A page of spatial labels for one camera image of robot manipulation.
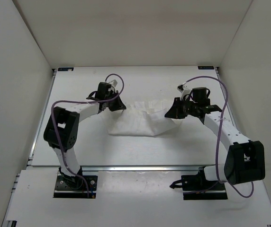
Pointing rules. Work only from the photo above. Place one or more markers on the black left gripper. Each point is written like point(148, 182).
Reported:
point(119, 106)

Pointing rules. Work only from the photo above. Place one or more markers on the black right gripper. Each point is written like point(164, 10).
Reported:
point(175, 112)

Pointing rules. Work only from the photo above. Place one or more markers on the white pleated skirt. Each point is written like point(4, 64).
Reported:
point(141, 118)

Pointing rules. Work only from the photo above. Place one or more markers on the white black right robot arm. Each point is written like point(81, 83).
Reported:
point(245, 160)

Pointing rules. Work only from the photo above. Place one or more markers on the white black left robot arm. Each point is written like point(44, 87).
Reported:
point(62, 127)

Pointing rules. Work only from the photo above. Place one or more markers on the blue label sticker right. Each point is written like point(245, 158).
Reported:
point(205, 67)

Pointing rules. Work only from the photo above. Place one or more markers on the blue label sticker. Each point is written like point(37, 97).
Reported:
point(205, 67)
point(65, 69)

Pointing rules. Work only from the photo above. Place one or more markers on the blue label sticker left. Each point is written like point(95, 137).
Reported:
point(65, 69)

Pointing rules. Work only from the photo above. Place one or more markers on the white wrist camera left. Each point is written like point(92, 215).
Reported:
point(113, 84)

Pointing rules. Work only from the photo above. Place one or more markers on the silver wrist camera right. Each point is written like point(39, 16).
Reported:
point(184, 90)

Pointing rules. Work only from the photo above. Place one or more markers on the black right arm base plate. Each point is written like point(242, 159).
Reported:
point(197, 188)

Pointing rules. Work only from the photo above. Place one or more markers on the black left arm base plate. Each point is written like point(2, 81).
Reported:
point(74, 187)

